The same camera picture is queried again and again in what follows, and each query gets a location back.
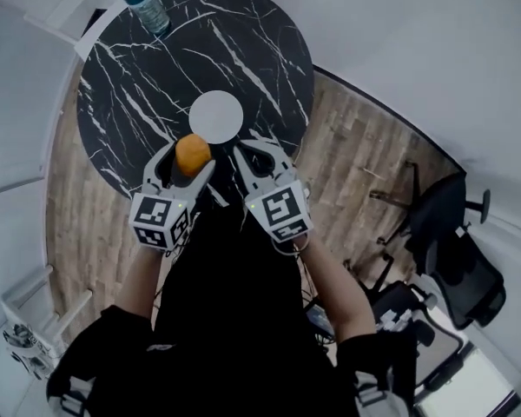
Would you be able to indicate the black marble round table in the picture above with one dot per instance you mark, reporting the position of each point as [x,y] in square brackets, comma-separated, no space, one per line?
[156,81]

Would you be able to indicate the window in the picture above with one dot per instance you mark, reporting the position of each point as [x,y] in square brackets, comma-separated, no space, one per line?
[464,385]

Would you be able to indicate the black office chair with headrest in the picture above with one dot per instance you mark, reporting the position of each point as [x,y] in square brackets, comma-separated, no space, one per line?
[460,267]

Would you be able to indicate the person's black clothing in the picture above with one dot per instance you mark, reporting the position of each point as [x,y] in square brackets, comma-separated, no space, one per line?
[234,319]

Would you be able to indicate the person's right forearm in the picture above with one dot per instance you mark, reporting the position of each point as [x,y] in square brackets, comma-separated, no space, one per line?
[334,293]

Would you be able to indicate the clear water bottle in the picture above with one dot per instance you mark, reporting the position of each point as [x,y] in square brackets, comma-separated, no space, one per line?
[147,7]

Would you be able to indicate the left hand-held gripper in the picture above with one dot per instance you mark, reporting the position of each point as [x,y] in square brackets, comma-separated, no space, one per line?
[154,213]

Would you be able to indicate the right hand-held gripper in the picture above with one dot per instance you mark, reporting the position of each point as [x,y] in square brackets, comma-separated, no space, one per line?
[282,209]

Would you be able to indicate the white round plate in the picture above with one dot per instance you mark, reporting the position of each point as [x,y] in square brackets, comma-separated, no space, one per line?
[216,115]

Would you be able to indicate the spare hand-held gripper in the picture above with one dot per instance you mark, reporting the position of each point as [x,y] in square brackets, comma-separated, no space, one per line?
[26,348]

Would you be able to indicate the person's left forearm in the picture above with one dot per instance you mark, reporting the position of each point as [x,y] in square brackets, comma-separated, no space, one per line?
[141,289]

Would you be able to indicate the white stool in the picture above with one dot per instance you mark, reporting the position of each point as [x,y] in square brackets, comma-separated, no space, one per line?
[39,302]

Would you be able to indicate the white panel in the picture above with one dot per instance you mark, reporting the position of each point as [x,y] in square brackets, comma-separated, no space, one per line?
[17,102]

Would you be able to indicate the blue screen device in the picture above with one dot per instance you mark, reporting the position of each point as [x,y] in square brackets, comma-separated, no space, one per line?
[318,317]

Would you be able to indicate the white chair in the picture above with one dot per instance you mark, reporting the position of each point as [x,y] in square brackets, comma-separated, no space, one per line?
[69,15]

